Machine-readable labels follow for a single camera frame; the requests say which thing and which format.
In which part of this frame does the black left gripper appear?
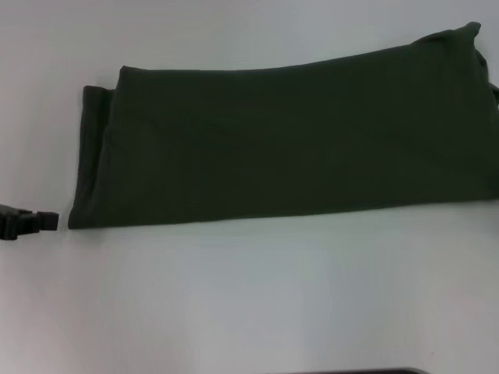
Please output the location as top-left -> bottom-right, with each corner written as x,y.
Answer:
0,207 -> 59,242

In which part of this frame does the dark green FREE T-shirt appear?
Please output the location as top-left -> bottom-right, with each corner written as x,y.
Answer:
66,22 -> 499,231

